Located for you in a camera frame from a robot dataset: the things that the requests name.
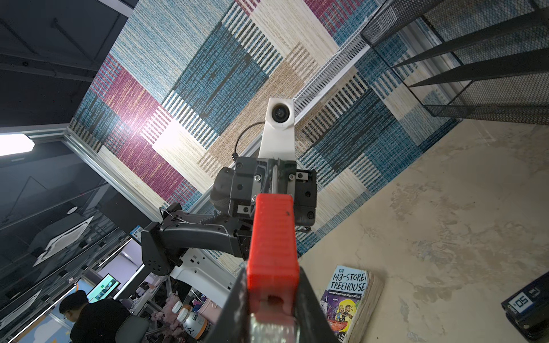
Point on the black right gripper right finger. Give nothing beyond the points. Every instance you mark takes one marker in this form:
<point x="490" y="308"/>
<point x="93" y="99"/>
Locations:
<point x="312" y="322"/>

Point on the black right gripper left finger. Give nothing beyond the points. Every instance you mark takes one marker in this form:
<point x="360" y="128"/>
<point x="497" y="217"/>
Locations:
<point x="234" y="321"/>

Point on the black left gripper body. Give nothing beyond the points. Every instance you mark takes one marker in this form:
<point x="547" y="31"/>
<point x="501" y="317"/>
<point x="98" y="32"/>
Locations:
<point x="235" y="190"/>

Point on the red padlock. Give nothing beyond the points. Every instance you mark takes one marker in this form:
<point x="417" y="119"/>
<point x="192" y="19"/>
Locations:
<point x="273" y="272"/>

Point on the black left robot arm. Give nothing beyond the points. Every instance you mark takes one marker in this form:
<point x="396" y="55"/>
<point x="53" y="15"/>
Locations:
<point x="163" y="242"/>

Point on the purple treehouse book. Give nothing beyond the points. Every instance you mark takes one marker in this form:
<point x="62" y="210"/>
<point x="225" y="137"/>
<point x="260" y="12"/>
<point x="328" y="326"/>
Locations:
<point x="349" y="302"/>

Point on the computer monitor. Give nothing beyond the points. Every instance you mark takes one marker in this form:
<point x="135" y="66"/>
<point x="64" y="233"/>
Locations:
<point x="103" y="289"/>

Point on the seated person in black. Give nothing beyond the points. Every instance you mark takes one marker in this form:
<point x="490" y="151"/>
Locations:
<point x="105" y="320"/>

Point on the black stapler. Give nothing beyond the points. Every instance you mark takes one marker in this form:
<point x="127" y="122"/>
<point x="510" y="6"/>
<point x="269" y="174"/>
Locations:
<point x="527" y="310"/>

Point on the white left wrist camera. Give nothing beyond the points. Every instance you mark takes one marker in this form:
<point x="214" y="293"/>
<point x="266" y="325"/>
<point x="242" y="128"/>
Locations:
<point x="278" y="138"/>

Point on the black wire shelf rack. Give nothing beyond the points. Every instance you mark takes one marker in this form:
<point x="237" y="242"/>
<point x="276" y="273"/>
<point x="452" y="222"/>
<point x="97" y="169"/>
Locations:
<point x="489" y="58"/>

